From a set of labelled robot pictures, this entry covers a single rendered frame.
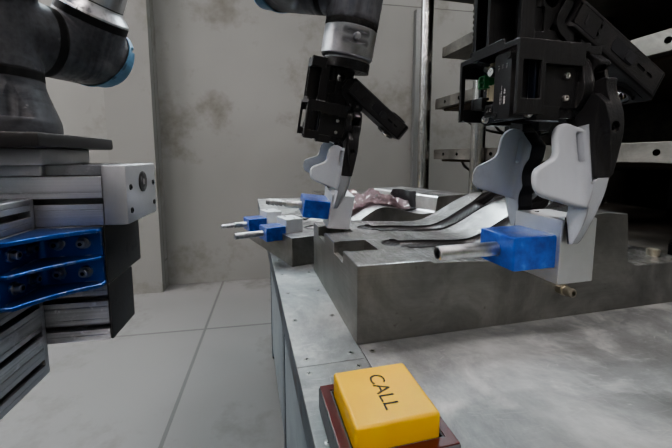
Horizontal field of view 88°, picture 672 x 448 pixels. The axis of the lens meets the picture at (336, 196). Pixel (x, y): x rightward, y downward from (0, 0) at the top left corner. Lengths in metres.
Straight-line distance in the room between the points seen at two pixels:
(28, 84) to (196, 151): 2.24
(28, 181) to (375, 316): 0.52
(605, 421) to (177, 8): 3.06
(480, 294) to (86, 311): 0.57
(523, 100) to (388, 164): 2.74
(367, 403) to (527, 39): 0.27
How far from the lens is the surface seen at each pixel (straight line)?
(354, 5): 0.52
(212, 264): 3.01
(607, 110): 0.32
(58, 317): 0.70
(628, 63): 0.38
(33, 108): 0.70
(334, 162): 0.51
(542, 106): 0.30
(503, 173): 0.36
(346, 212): 0.54
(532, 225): 0.35
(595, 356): 0.48
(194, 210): 2.94
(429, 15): 1.96
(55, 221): 0.66
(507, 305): 0.50
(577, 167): 0.32
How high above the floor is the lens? 1.01
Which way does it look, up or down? 7 degrees down
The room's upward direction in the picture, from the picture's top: straight up
